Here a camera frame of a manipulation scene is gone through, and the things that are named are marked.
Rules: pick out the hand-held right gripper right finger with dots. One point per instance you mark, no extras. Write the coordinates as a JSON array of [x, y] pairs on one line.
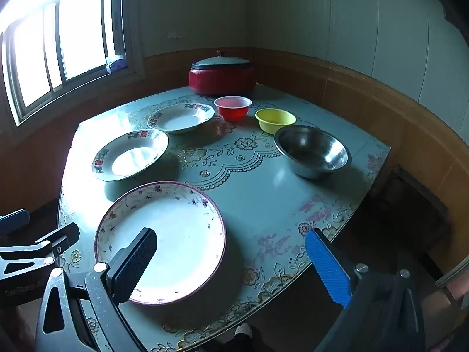
[[326, 267]]

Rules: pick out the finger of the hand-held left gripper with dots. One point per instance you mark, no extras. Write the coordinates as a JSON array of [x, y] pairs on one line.
[[55, 240], [14, 220]]

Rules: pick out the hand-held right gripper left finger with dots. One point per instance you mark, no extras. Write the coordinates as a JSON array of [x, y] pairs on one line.
[[133, 264]]

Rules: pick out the large purple-rimmed floral plate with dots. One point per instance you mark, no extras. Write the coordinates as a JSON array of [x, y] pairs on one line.
[[176, 242]]

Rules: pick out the white plate with red print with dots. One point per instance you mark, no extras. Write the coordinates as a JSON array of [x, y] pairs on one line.
[[181, 117], [128, 156]]

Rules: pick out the stainless steel bowl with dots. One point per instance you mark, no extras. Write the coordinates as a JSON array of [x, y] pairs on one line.
[[311, 152]]

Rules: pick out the yellow plastic bowl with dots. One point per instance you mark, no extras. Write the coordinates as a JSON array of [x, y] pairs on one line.
[[274, 119]]

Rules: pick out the red plastic bowl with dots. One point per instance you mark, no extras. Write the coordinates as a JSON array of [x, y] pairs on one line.
[[232, 110]]

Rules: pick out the dark wooden stool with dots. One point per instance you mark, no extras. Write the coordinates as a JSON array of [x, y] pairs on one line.
[[406, 212]]

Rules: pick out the person's foot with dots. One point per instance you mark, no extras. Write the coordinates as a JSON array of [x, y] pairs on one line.
[[242, 332]]

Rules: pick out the red cooking pot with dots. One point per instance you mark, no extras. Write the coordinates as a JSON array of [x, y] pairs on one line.
[[220, 80]]

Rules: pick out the grey pot lid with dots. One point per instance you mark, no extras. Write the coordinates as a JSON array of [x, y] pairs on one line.
[[220, 60]]

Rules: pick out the window with metal frame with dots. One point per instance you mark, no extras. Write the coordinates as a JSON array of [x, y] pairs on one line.
[[66, 44]]

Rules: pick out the white wall socket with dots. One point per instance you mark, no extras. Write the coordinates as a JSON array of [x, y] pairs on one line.
[[177, 35]]

